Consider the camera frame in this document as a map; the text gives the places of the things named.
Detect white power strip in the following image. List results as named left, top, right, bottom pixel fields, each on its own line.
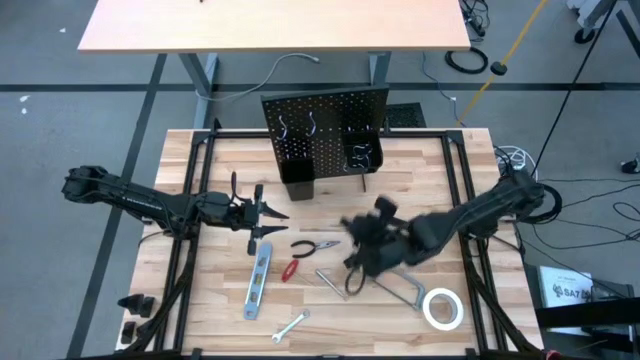
left=491, top=144, right=538, bottom=177

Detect yellow strap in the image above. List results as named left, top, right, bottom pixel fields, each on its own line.
left=453, top=0, right=552, bottom=129

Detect silver telescopic rod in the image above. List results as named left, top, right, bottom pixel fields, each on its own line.
left=313, top=268, right=350, bottom=303

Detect black aluminium table frame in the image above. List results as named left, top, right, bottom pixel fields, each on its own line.
left=127, top=117, right=544, bottom=360

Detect thin slanted black cable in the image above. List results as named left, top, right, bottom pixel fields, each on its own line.
left=531, top=0, right=619, bottom=174

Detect coiled black cable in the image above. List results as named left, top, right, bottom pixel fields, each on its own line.
left=443, top=44, right=490, bottom=77

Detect black cart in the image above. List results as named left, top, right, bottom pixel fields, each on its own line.
left=533, top=281, right=640, bottom=354

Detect white printed box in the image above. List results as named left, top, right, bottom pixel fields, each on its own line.
left=536, top=264, right=596, bottom=309

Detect silver combination wrench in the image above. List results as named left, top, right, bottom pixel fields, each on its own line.
left=270, top=308, right=312, bottom=345

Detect grey cart with caster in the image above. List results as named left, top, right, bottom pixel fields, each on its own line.
left=565, top=0, right=640, bottom=47

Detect black floor grate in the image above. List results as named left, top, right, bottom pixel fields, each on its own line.
left=387, top=101, right=428, bottom=130

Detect black-handled grey hacksaw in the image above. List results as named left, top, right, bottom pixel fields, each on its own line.
left=369, top=269, right=428, bottom=313

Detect white tape roll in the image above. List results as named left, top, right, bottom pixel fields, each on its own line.
left=420, top=286, right=466, bottom=333

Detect black-handled needle-nose pliers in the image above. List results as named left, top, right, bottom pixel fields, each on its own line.
left=289, top=238, right=342, bottom=260

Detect black perforated pegboard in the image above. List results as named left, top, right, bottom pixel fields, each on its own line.
left=260, top=84, right=392, bottom=194

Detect wide black bin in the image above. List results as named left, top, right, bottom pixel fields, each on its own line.
left=341, top=130, right=385, bottom=175

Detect tall narrow black bin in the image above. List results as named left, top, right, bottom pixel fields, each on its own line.
left=278, top=156, right=317, bottom=203

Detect grey cable with plug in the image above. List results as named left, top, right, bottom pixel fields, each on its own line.
left=194, top=51, right=322, bottom=103

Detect light wooden desk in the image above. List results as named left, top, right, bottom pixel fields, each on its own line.
left=76, top=0, right=473, bottom=129

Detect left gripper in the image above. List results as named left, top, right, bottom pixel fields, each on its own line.
left=228, top=183, right=291, bottom=257

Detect red-handled screwdriver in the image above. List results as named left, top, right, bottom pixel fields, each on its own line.
left=280, top=257, right=317, bottom=288

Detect grey spirit level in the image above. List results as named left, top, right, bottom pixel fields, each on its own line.
left=242, top=241, right=275, bottom=322

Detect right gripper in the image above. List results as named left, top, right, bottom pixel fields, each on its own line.
left=341, top=194, right=417, bottom=279

